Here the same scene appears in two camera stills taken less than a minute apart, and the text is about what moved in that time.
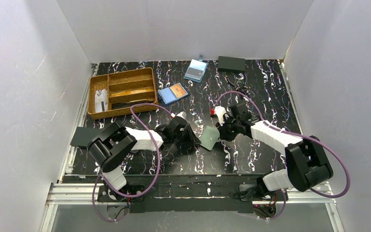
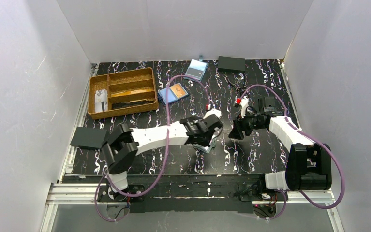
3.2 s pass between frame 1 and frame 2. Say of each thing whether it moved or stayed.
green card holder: moved
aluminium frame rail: stayed
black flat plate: stayed
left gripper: moved
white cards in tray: stayed
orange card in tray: stayed
